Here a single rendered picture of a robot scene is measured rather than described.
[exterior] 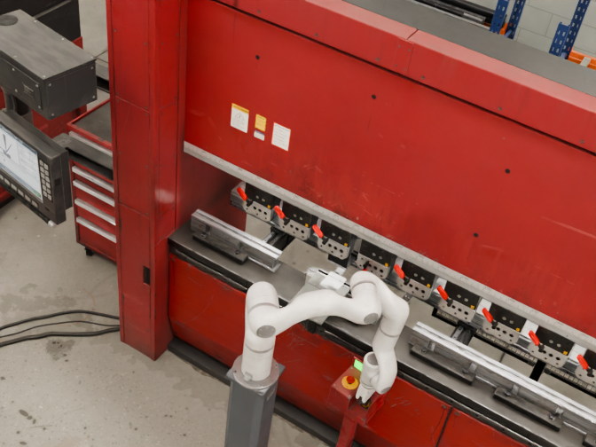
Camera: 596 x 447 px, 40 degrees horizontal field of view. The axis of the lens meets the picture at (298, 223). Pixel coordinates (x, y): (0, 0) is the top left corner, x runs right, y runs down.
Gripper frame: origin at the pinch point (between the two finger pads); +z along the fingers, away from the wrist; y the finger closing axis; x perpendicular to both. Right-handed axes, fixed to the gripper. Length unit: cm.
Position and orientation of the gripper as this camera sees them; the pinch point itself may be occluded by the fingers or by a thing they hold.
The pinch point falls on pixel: (364, 401)
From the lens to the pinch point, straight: 365.3
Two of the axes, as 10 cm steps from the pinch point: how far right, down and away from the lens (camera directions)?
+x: 7.8, 4.8, -4.1
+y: -6.3, 5.3, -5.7
